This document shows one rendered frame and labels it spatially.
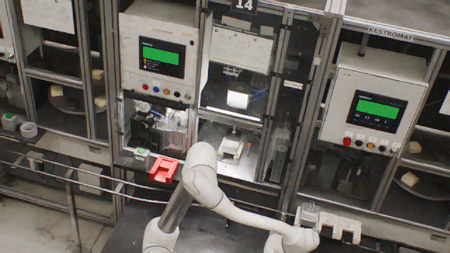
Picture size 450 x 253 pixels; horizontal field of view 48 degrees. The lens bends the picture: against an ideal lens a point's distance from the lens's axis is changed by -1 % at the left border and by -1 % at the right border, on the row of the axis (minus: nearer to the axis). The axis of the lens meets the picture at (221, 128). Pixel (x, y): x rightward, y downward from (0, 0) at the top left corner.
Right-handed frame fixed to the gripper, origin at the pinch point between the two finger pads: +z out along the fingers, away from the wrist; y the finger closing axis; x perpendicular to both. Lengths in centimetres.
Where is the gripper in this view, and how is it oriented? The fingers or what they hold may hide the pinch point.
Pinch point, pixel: (285, 203)
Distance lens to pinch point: 278.0
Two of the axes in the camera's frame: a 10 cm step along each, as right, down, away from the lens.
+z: 2.6, -5.9, 7.6
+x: -9.6, -2.3, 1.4
